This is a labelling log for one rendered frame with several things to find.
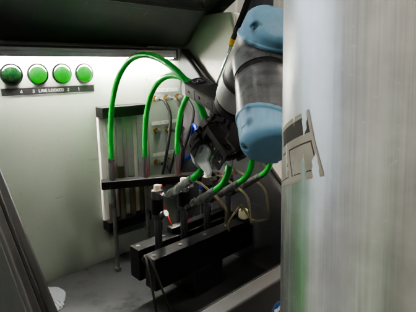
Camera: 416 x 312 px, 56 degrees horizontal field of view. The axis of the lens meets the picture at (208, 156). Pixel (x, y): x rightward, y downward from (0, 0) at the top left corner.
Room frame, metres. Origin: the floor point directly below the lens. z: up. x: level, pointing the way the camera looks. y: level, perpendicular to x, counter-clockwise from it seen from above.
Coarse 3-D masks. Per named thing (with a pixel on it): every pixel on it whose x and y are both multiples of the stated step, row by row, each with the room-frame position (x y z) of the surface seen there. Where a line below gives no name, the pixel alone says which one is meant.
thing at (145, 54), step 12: (132, 60) 0.90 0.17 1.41; (156, 60) 0.84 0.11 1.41; (168, 60) 0.82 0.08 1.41; (120, 72) 0.94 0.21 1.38; (180, 72) 0.78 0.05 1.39; (204, 108) 0.74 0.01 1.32; (108, 120) 0.99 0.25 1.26; (108, 132) 0.99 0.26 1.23; (108, 144) 0.99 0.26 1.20; (108, 156) 1.00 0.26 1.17; (192, 180) 0.76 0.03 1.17
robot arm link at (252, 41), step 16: (256, 16) 0.50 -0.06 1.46; (272, 16) 0.50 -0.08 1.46; (240, 32) 0.51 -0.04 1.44; (256, 32) 0.48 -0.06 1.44; (272, 32) 0.48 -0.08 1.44; (240, 48) 0.51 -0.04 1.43; (256, 48) 0.49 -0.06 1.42; (272, 48) 0.48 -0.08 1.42; (240, 64) 0.49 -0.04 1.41; (224, 80) 0.56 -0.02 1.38
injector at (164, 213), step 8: (152, 192) 0.84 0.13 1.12; (160, 192) 0.84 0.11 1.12; (152, 200) 0.85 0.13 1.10; (160, 200) 0.84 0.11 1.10; (152, 208) 0.85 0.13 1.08; (160, 208) 0.84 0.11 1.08; (152, 216) 0.85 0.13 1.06; (160, 216) 0.84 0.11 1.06; (160, 224) 0.85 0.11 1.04; (160, 232) 0.85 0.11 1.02; (160, 240) 0.85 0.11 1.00
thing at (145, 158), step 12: (156, 84) 0.97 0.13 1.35; (144, 120) 1.01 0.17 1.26; (144, 132) 1.02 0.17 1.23; (144, 144) 1.02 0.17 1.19; (144, 156) 1.02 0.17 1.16; (144, 168) 1.02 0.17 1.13; (228, 168) 0.79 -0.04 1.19; (228, 180) 0.81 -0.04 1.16; (216, 192) 0.82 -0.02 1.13; (192, 204) 0.87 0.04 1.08
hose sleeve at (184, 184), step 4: (188, 176) 0.76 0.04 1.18; (184, 180) 0.77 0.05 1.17; (188, 180) 0.76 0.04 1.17; (176, 184) 0.80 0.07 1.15; (180, 184) 0.78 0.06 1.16; (184, 184) 0.77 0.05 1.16; (188, 184) 0.76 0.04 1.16; (172, 188) 0.80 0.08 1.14; (176, 188) 0.79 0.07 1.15; (180, 188) 0.78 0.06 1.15; (184, 188) 0.78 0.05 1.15; (172, 192) 0.80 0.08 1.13; (176, 192) 0.79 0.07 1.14; (180, 192) 0.79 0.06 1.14
